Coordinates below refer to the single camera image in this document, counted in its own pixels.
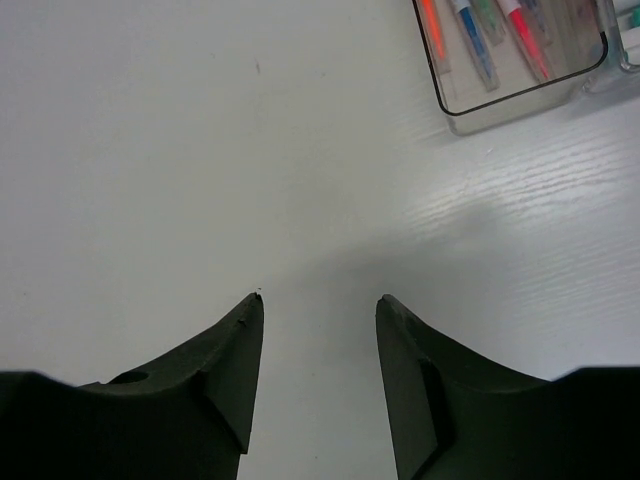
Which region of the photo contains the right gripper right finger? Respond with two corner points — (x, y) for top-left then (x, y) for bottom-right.
(376, 295), (639, 479)

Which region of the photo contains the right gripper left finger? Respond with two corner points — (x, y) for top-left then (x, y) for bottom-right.
(1, 293), (264, 479)

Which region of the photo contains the blue clear pen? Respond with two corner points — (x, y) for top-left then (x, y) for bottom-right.
(449, 0), (500, 92)

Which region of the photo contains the orange highlighter pen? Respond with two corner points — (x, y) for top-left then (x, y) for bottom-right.
(419, 0), (451, 74)

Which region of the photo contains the green clear pen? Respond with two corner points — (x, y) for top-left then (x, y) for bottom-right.
(471, 0), (505, 46)

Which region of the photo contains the pink highlighter pen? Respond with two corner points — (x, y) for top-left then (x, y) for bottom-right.
(497, 0), (552, 83)

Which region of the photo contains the clear acrylic organizer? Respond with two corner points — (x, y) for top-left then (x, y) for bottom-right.
(413, 1), (639, 135)

